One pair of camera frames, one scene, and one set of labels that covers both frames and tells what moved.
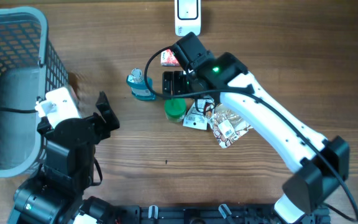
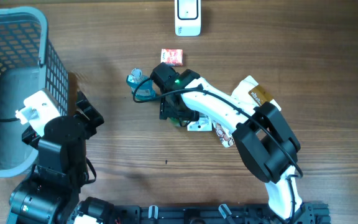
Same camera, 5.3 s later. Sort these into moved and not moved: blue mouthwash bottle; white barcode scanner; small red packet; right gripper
Moved: right gripper
Not moved: blue mouthwash bottle; white barcode scanner; small red packet
